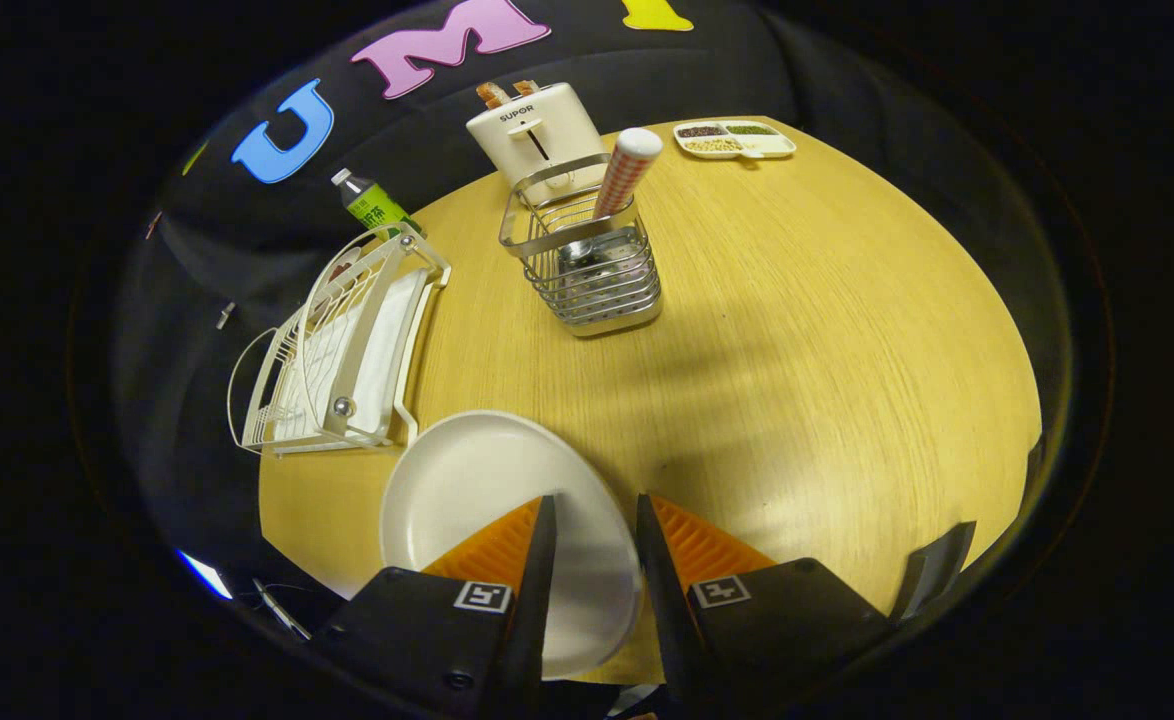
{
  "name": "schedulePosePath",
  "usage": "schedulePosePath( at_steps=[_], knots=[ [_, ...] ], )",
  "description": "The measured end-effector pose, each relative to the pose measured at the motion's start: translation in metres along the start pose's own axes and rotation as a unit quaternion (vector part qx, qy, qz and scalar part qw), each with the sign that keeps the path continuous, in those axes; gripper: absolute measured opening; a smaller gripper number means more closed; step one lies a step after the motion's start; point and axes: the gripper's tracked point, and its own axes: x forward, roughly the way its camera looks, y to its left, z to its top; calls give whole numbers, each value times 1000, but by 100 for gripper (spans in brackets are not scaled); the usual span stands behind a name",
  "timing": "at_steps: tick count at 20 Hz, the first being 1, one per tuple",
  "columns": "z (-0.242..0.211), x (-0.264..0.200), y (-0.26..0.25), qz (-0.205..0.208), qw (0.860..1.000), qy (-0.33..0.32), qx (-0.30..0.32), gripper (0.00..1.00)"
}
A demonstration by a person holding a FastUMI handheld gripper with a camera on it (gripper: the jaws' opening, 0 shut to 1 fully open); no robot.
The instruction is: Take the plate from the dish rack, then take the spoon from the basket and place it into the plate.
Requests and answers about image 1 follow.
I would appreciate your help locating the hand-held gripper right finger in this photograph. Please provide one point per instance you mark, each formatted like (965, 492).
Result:
(659, 610)

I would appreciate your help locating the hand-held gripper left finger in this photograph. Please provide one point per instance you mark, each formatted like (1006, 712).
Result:
(537, 600)

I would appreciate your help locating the white round plate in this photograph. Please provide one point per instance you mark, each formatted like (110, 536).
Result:
(477, 480)

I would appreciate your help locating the white clothes peg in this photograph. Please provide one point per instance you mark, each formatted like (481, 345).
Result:
(225, 315)

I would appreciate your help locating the green label drink bottle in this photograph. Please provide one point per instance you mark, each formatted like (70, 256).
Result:
(372, 205)

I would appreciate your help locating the white divided snack tray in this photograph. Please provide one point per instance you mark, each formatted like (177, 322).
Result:
(772, 145)

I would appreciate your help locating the cream toaster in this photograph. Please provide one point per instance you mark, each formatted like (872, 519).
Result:
(547, 120)

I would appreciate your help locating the toasted bread slice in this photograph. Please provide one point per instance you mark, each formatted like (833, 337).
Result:
(492, 95)
(525, 87)

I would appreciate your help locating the wooden clothes peg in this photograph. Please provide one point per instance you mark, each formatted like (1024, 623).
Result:
(152, 225)

